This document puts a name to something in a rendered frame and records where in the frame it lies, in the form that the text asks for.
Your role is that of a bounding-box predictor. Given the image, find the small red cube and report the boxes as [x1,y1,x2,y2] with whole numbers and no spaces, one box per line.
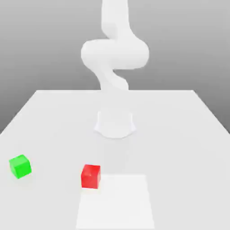
[80,164,102,190]

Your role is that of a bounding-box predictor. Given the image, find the small green cube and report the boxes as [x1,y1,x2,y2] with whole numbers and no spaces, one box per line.
[9,154,32,180]

